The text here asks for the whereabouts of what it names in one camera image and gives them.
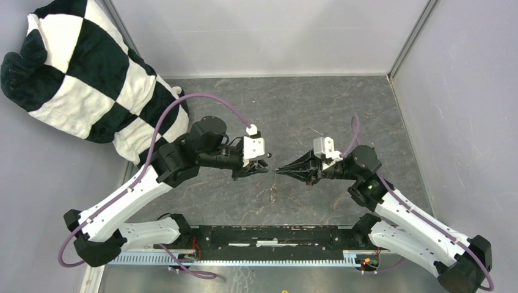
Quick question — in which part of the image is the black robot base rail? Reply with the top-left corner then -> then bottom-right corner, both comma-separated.
166,214 -> 378,259

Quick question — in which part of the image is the silver toothed metal strip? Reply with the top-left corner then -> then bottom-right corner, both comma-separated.
106,250 -> 381,268

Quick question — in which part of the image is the black white checkered blanket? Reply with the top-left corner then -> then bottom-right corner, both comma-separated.
1,1 -> 189,165

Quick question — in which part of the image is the aluminium corner post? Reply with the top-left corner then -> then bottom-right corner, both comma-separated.
99,0 -> 140,56
387,0 -> 440,83

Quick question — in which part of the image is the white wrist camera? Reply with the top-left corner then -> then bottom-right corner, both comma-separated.
313,137 -> 343,170
243,124 -> 267,167

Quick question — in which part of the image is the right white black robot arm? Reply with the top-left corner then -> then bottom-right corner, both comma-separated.
276,145 -> 494,292

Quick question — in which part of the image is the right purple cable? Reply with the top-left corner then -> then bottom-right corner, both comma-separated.
340,115 -> 495,292

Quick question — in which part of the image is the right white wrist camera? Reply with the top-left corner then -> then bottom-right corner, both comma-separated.
313,137 -> 343,170

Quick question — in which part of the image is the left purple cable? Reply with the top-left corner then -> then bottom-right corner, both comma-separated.
57,92 -> 254,269

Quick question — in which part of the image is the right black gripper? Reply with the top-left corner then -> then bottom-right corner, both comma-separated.
276,148 -> 360,186

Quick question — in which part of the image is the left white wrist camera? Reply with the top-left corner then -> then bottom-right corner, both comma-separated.
243,124 -> 267,167

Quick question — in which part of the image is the left aluminium corner post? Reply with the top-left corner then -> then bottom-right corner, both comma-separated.
99,0 -> 140,56

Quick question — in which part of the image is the purple cable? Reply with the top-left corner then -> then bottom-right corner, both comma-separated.
57,92 -> 254,269
340,115 -> 495,292

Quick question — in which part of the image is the right aluminium corner post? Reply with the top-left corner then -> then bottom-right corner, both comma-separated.
387,0 -> 440,83

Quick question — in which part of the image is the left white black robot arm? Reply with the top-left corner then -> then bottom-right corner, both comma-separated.
64,116 -> 271,267

